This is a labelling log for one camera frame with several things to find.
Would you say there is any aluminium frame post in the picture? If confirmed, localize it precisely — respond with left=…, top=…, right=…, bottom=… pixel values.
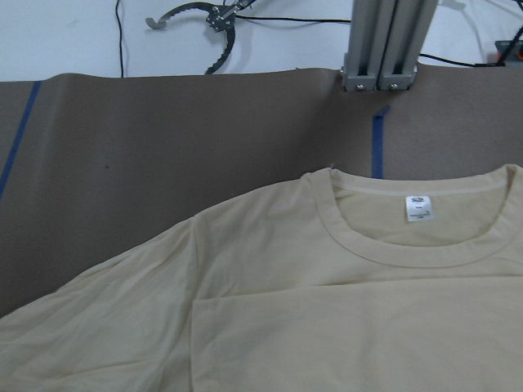
left=342, top=0, right=438, bottom=91

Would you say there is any orange circuit board upper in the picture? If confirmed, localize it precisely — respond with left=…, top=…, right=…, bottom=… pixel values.
left=494, top=39, right=522, bottom=67

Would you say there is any beige long sleeve shirt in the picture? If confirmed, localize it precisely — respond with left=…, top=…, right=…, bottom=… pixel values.
left=1, top=165, right=522, bottom=391

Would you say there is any metal claw tool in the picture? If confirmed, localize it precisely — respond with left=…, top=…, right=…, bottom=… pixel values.
left=145, top=0, right=257, bottom=75

